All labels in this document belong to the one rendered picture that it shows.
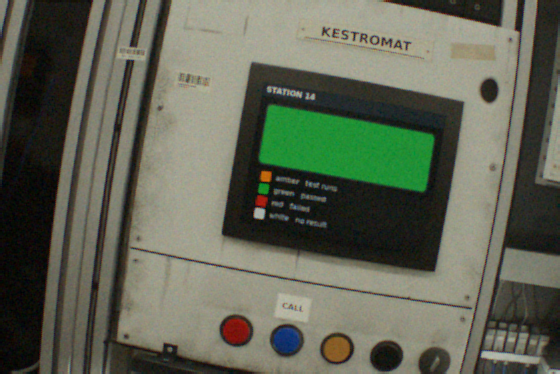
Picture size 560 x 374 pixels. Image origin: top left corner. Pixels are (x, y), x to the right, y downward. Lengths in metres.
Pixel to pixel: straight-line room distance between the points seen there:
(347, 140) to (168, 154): 0.21
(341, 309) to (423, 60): 0.30
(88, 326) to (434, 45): 0.54
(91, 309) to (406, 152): 0.43
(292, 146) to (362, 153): 0.08
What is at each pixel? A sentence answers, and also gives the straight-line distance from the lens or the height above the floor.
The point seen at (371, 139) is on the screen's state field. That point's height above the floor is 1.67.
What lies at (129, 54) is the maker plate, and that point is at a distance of 1.53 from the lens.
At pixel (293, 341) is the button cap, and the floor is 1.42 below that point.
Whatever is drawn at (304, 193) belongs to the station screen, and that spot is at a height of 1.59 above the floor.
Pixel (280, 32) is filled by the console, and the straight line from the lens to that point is 1.49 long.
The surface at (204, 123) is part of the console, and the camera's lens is 1.50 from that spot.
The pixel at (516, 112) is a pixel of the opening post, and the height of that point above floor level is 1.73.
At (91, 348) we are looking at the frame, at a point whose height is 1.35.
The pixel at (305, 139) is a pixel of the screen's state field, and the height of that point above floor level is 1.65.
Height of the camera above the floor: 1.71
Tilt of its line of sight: 4 degrees down
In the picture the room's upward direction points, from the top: 10 degrees clockwise
